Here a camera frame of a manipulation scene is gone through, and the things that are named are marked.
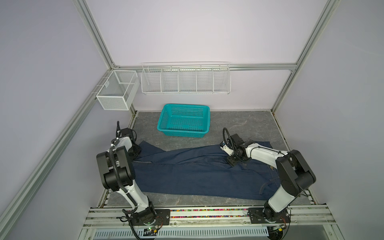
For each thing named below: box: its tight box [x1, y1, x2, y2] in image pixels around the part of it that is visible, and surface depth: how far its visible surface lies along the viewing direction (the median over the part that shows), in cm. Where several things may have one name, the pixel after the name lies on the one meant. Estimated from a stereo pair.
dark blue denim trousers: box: [133, 141, 282, 201], surface depth 88 cm
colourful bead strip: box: [170, 208, 250, 219], surface depth 77 cm
